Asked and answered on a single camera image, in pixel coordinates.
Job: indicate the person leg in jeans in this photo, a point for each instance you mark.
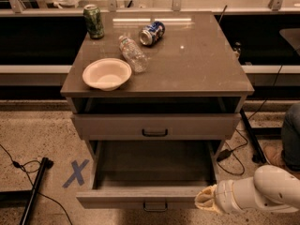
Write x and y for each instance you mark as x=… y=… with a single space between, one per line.
x=290 y=135

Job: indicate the blue tape cross mark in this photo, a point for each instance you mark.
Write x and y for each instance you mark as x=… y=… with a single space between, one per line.
x=77 y=173

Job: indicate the grey drawer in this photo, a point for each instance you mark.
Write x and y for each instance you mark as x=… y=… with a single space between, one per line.
x=150 y=175
x=122 y=127

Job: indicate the clear plastic water bottle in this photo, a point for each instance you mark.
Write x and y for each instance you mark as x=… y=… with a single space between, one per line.
x=133 y=54

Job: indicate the tan robot gripper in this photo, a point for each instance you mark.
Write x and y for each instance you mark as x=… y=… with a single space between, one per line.
x=225 y=194

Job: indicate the black stand leg left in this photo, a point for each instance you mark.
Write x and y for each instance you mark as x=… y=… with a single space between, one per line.
x=26 y=198

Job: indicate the black stand leg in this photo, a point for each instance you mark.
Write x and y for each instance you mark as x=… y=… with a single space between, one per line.
x=258 y=156
x=26 y=198

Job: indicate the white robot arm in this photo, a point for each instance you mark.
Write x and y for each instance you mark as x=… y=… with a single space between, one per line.
x=270 y=189

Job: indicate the grey drawer cabinet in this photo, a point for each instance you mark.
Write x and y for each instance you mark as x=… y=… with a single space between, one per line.
x=191 y=70

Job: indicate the white paper bowl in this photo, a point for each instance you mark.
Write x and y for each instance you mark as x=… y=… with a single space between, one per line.
x=107 y=74

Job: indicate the blue soda can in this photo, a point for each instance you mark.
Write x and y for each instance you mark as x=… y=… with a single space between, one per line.
x=151 y=33

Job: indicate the black stand leg right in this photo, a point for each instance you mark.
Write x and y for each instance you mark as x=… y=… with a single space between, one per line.
x=258 y=156

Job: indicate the black power adapter with cable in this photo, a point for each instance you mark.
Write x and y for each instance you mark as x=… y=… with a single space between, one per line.
x=226 y=153

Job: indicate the tan shoe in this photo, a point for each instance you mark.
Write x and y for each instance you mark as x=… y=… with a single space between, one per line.
x=273 y=156

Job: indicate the grey top drawer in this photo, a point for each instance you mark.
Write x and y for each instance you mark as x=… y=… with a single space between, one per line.
x=122 y=127

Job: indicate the green soda can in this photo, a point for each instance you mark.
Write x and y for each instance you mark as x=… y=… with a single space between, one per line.
x=93 y=21

